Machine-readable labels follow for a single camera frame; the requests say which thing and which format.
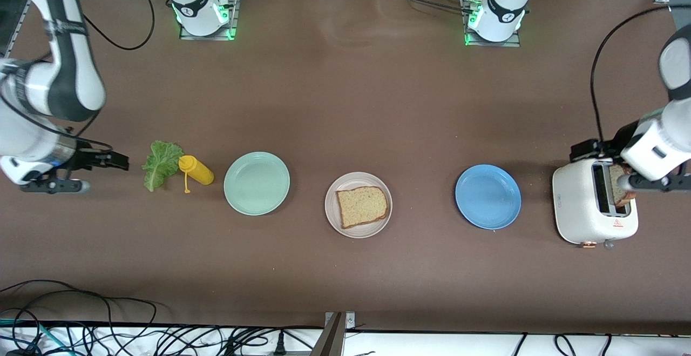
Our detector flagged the green lettuce leaf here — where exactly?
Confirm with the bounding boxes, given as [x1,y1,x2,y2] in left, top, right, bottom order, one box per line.
[142,140,184,192]

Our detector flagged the yellow squeeze bottle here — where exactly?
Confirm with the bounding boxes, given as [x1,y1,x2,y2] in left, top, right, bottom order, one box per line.
[178,155,215,194]

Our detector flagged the light bread slice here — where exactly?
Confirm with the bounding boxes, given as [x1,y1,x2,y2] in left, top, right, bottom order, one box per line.
[336,186,390,230]

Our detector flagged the blue plate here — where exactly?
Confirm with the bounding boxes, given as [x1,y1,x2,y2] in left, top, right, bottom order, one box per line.
[455,164,522,231]

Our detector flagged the mint green plate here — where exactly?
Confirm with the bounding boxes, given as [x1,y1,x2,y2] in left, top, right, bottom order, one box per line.
[223,152,290,216]

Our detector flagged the beige plate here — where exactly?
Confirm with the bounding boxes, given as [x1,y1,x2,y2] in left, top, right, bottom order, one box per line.
[324,172,393,239]

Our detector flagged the white toaster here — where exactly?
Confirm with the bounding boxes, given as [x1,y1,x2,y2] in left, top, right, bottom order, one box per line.
[552,154,639,250]

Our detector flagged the dark crust bread slice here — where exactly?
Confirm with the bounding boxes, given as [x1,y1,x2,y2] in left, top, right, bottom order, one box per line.
[609,163,635,208]

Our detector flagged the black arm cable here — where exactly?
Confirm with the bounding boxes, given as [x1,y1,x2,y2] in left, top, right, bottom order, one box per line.
[590,4,691,144]
[81,0,155,51]

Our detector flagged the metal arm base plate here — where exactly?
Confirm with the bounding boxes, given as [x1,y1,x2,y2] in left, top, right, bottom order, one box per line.
[463,0,521,48]
[179,0,238,41]

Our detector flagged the black looped cable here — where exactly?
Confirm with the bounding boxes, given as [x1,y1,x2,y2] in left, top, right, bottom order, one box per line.
[0,279,157,340]

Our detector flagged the teal cable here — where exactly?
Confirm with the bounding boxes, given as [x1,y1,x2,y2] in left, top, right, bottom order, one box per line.
[0,318,60,356]

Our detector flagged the tangled black cable bundle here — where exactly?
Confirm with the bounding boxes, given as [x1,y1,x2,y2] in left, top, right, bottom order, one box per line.
[65,321,324,356]

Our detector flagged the grey metal post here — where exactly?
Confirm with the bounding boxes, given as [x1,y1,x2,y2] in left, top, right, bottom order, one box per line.
[310,313,346,356]

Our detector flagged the small metal bracket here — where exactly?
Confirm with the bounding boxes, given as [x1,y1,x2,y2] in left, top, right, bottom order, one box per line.
[324,312,356,331]

